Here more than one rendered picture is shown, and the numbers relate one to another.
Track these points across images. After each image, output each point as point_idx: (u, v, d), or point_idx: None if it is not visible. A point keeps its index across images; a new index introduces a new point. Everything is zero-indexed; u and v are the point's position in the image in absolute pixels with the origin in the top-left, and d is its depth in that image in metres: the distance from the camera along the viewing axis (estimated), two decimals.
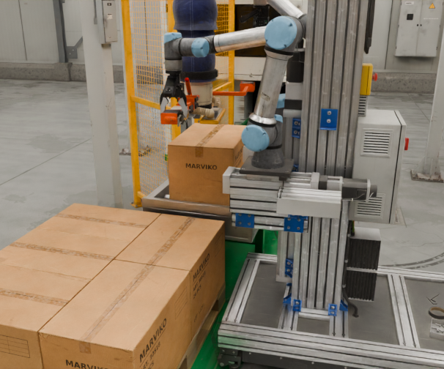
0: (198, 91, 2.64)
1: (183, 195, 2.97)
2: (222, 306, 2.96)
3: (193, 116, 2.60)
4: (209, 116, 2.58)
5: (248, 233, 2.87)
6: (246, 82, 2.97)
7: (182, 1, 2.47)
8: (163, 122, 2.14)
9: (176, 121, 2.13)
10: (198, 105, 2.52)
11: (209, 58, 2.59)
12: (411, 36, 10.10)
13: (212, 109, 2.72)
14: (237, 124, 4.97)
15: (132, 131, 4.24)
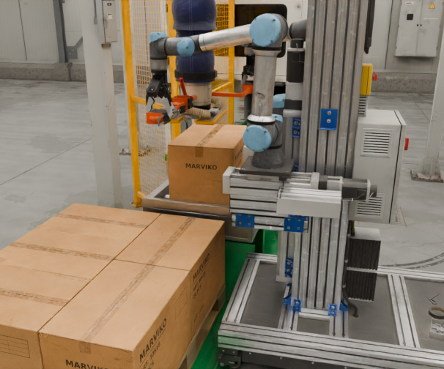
0: (195, 91, 2.63)
1: (183, 195, 2.97)
2: (222, 306, 2.96)
3: (188, 116, 2.60)
4: (205, 116, 2.57)
5: (248, 233, 2.87)
6: (249, 83, 2.94)
7: (181, 1, 2.47)
8: (148, 121, 2.15)
9: (160, 121, 2.13)
10: (193, 106, 2.52)
11: (208, 59, 2.58)
12: (411, 36, 10.10)
13: (210, 110, 2.71)
14: (237, 124, 4.97)
15: (132, 131, 4.24)
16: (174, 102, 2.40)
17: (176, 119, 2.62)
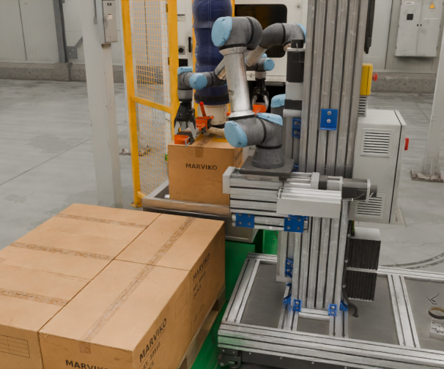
0: (212, 112, 2.99)
1: (183, 195, 2.97)
2: (222, 306, 2.96)
3: (206, 135, 2.95)
4: (222, 135, 2.92)
5: (248, 233, 2.87)
6: (259, 103, 3.30)
7: (201, 1, 2.76)
8: (176, 143, 2.50)
9: (187, 142, 2.48)
10: (211, 126, 2.87)
11: None
12: (411, 36, 10.10)
13: None
14: None
15: (132, 131, 4.24)
16: (195, 124, 2.76)
17: (196, 137, 2.98)
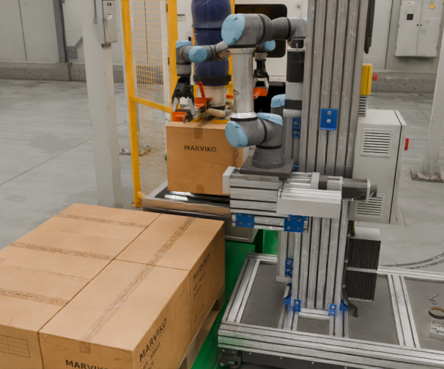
0: (212, 94, 2.92)
1: (182, 179, 2.90)
2: (222, 306, 2.96)
3: (206, 116, 2.88)
4: (221, 116, 2.86)
5: (248, 233, 2.87)
6: (259, 87, 3.23)
7: (200, 1, 2.74)
8: (174, 120, 2.43)
9: (185, 118, 2.42)
10: (210, 107, 2.81)
11: (223, 65, 2.87)
12: (411, 36, 10.10)
13: (225, 110, 3.00)
14: None
15: (132, 131, 4.24)
16: (195, 103, 2.69)
17: (195, 118, 2.91)
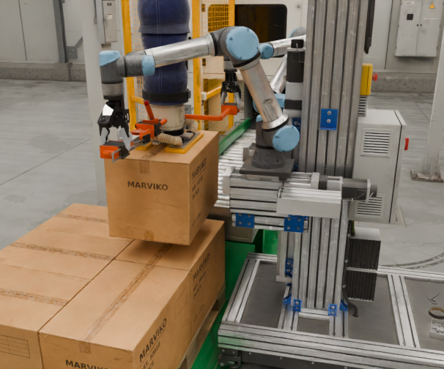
0: (165, 114, 2.31)
1: (126, 222, 2.29)
2: (222, 306, 2.96)
3: (157, 143, 2.27)
4: (176, 144, 2.24)
5: (248, 233, 2.87)
6: (229, 103, 2.62)
7: None
8: (102, 156, 1.82)
9: (116, 155, 1.80)
10: (160, 132, 2.19)
11: (179, 78, 2.26)
12: (411, 36, 10.10)
13: (183, 135, 2.39)
14: (237, 124, 4.97)
15: (132, 131, 4.24)
16: (138, 129, 2.08)
17: (143, 146, 2.29)
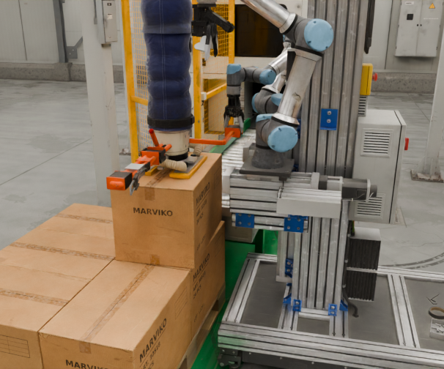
0: (170, 140, 2.35)
1: (132, 247, 2.34)
2: (222, 306, 2.96)
3: (161, 168, 2.32)
4: (180, 169, 2.29)
5: (248, 233, 2.87)
6: (232, 126, 2.67)
7: None
8: (108, 187, 1.87)
9: (123, 187, 1.85)
10: (165, 159, 2.24)
11: (184, 105, 2.31)
12: (411, 36, 10.10)
13: (187, 159, 2.44)
14: (237, 124, 4.97)
15: (132, 131, 4.24)
16: (143, 157, 2.13)
17: (149, 171, 2.34)
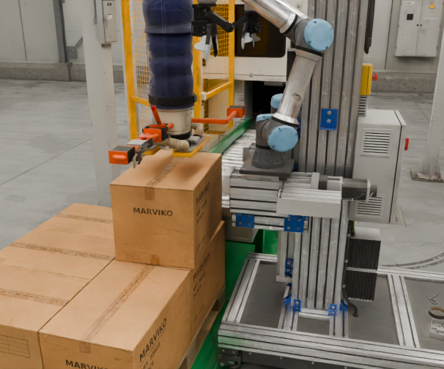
0: (171, 118, 2.32)
1: (132, 247, 2.34)
2: (222, 306, 2.96)
3: (163, 148, 2.28)
4: (182, 148, 2.25)
5: (248, 233, 2.87)
6: (235, 106, 2.63)
7: None
8: (111, 162, 1.83)
9: (126, 160, 1.81)
10: (168, 137, 2.20)
11: (185, 83, 2.27)
12: (411, 36, 10.10)
13: (190, 138, 2.40)
14: (237, 124, 4.97)
15: (132, 131, 4.24)
16: (146, 135, 2.09)
17: (151, 151, 2.30)
